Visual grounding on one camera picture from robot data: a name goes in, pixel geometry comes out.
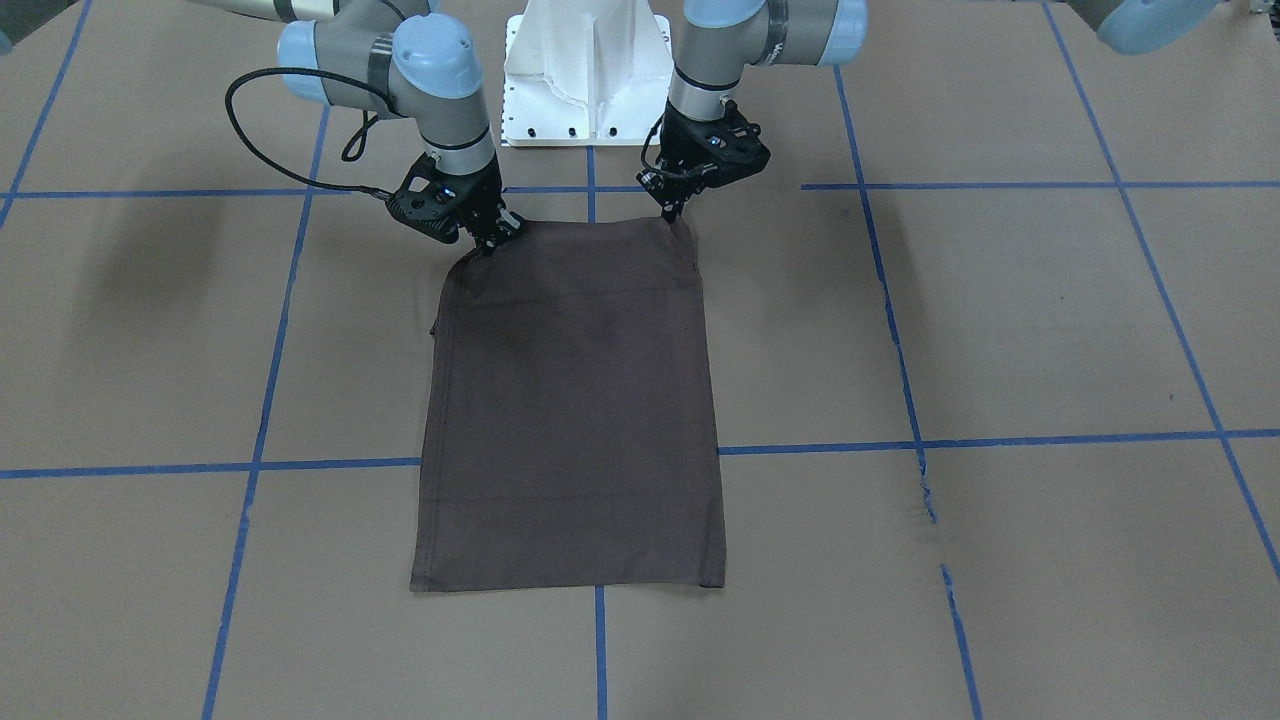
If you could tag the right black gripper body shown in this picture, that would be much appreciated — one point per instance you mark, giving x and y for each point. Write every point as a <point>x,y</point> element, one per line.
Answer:
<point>483,195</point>

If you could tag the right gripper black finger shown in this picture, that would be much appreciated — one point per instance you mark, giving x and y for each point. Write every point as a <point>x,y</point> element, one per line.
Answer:
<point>492,227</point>

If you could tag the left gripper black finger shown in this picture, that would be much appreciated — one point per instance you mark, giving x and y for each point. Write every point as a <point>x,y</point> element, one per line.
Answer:
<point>670,190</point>

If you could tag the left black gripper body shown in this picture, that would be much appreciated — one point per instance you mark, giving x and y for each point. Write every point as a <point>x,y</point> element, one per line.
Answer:
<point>682,140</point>

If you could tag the brown t-shirt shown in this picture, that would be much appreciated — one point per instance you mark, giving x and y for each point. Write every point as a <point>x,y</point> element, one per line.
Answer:
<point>571,434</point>

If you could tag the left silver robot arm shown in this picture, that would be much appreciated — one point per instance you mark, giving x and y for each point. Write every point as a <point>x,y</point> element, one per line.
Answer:
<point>717,40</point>

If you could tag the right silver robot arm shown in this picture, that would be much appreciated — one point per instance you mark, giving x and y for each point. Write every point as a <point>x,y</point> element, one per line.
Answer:
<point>398,60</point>

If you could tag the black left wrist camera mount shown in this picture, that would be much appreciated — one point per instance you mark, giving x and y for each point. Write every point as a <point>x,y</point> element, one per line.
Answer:
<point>732,147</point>

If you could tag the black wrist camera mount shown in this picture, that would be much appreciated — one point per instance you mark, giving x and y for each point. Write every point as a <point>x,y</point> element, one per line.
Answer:
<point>429,201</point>
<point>732,147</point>

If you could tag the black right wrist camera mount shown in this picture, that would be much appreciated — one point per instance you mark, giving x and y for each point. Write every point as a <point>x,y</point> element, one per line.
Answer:
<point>429,201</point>

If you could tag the white pedestal column base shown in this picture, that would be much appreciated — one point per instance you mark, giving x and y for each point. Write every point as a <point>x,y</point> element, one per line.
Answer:
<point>584,73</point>

